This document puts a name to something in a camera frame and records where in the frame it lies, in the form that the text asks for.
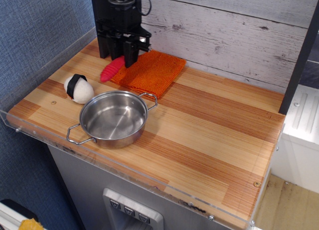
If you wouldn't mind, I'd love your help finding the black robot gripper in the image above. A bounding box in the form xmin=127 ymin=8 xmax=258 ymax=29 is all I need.
xmin=97 ymin=0 xmax=152 ymax=68

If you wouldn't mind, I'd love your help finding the red handled metal spoon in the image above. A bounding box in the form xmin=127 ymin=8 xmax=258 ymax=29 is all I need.
xmin=100 ymin=56 xmax=125 ymax=82

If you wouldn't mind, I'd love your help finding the orange folded cloth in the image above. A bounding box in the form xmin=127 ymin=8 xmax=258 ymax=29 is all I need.
xmin=111 ymin=50 xmax=186 ymax=98

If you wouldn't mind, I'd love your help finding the white toy sushi rice ball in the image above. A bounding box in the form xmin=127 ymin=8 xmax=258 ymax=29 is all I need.
xmin=64 ymin=74 xmax=95 ymax=104

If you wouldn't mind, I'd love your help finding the stainless steel pot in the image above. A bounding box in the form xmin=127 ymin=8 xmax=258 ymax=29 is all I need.
xmin=66 ymin=91 xmax=158 ymax=149

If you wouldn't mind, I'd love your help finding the clear acrylic table edge guard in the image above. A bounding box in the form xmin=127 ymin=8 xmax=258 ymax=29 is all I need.
xmin=1 ymin=106 xmax=284 ymax=230

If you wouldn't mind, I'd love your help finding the grey toy fridge cabinet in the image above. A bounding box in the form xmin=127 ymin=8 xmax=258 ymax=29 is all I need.
xmin=49 ymin=146 xmax=226 ymax=230

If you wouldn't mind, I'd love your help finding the silver dispenser button panel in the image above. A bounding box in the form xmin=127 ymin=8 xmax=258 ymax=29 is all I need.
xmin=103 ymin=188 xmax=164 ymax=230

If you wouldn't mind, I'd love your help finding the yellow object at corner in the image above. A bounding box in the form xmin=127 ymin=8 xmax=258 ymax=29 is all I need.
xmin=18 ymin=219 xmax=44 ymax=230

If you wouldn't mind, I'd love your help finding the white toy sink unit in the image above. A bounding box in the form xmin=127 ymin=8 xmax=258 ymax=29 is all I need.
xmin=271 ymin=85 xmax=319 ymax=193

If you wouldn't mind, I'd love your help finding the black vertical frame post right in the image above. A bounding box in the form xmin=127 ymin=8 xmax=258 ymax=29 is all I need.
xmin=279 ymin=1 xmax=319 ymax=115

